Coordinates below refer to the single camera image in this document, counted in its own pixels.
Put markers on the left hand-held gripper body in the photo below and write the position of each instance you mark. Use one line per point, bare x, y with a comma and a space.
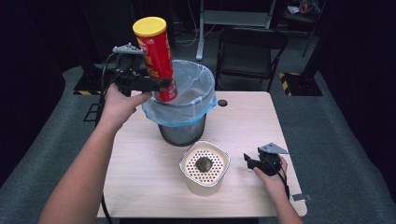
129, 70

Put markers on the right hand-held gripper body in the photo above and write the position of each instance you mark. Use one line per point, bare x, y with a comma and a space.
271, 161

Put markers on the red chip can yellow lid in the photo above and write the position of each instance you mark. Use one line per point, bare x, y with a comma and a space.
157, 53

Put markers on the blue plastic bin liner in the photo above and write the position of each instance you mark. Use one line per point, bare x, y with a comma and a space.
193, 99

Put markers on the dark wet tea bag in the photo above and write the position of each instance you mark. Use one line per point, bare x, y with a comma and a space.
204, 164

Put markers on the beige strainer container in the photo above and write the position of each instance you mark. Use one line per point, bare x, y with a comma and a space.
204, 183

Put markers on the black mesh trash bin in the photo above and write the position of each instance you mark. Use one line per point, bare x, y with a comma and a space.
182, 133

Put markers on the person's right hand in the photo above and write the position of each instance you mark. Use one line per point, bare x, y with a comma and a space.
275, 186

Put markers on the person's left hand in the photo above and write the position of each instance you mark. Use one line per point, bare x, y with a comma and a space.
120, 107

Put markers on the black equipment cabinet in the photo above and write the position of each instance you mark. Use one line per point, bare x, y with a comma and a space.
102, 28

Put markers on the black table grommet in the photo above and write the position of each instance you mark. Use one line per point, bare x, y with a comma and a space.
222, 103

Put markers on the black folding chair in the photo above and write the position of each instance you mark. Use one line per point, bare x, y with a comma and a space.
246, 59

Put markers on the hazard-striped black base plate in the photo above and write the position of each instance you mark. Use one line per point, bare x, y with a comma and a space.
303, 85
88, 84

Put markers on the white desk frame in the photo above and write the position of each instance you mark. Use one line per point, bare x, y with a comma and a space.
233, 18

